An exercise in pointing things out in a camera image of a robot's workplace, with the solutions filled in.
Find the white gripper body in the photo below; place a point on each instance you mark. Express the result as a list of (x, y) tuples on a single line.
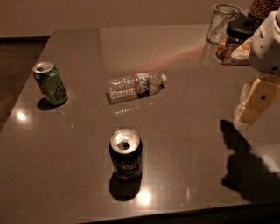
[(266, 49)]

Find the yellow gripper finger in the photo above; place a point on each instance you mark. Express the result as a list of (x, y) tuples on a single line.
[(256, 97)]

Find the clear plastic water bottle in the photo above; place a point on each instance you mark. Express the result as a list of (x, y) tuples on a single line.
[(135, 86)]

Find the black pepsi can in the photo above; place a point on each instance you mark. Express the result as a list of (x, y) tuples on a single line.
[(125, 148)]

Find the green soda can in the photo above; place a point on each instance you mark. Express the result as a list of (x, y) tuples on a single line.
[(51, 85)]

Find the jar of brown nuts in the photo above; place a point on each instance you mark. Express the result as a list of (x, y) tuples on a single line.
[(260, 9)]

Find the clear glass cup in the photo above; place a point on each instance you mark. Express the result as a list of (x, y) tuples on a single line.
[(222, 14)]

